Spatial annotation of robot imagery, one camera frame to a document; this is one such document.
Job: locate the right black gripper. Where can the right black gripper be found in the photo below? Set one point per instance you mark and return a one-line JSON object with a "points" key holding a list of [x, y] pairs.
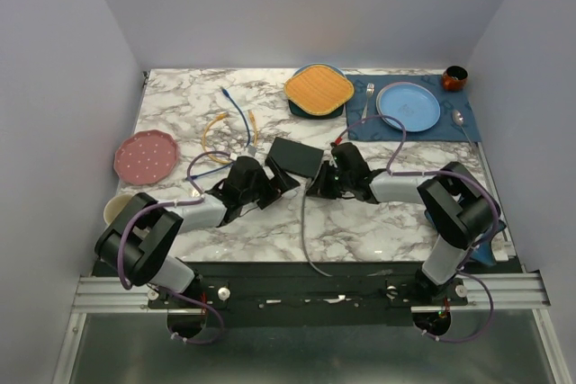
{"points": [[320, 186]]}

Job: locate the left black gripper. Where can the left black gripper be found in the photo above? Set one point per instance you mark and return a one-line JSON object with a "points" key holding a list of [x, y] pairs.
{"points": [[281, 183]]}

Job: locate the black network switch box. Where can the black network switch box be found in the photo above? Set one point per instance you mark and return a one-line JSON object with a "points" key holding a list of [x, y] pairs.
{"points": [[296, 158]]}

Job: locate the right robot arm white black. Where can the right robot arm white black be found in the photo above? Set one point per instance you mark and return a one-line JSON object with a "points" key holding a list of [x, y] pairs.
{"points": [[461, 210]]}

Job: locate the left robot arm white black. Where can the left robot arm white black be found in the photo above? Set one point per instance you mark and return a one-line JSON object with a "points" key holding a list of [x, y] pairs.
{"points": [[137, 242]]}

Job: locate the blue cloth placemat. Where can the blue cloth placemat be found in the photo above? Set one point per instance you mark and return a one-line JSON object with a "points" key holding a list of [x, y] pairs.
{"points": [[375, 129]]}

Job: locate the silver fork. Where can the silver fork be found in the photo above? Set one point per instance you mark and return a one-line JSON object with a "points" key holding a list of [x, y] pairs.
{"points": [[369, 92]]}

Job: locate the blue round plate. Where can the blue round plate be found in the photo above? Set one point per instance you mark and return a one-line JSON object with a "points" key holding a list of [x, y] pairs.
{"points": [[409, 105]]}

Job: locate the pink dotted plate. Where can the pink dotted plate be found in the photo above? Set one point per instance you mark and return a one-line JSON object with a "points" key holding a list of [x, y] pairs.
{"points": [[148, 157]]}

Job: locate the silver spoon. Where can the silver spoon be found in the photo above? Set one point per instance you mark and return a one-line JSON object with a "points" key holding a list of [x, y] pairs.
{"points": [[458, 120]]}

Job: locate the red brown small bowl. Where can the red brown small bowl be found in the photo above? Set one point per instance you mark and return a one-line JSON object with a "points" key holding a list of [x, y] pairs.
{"points": [[454, 79]]}

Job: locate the cream ceramic cup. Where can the cream ceramic cup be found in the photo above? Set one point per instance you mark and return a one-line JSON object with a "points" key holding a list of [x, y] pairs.
{"points": [[114, 207]]}

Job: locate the blue star shaped dish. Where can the blue star shaped dish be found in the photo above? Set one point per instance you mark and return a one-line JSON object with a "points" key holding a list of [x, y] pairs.
{"points": [[483, 253]]}

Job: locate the black mounting base rail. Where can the black mounting base rail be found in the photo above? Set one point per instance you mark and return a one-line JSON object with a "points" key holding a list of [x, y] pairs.
{"points": [[232, 295]]}

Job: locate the aluminium frame rail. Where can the aluminium frame rail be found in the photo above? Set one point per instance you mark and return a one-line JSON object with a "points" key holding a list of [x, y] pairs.
{"points": [[512, 291]]}

